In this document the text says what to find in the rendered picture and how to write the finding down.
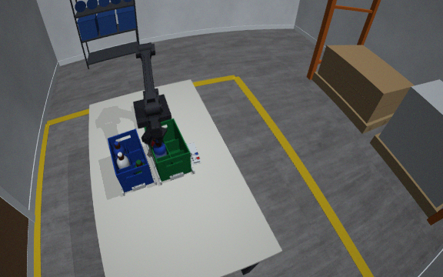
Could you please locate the white paper strip with colored squares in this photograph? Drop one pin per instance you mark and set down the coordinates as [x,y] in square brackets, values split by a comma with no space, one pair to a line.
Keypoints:
[194,153]

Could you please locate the white bottle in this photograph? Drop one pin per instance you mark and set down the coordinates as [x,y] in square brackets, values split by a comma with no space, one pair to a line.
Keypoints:
[122,161]

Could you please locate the green plastic crate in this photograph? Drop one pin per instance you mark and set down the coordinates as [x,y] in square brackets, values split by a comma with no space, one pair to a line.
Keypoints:
[179,159]

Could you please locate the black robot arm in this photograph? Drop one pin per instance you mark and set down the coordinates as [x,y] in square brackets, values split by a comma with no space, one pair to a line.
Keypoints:
[152,102]

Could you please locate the blue crate with dividers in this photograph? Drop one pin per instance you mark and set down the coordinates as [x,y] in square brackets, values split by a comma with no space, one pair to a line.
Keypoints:
[131,146]

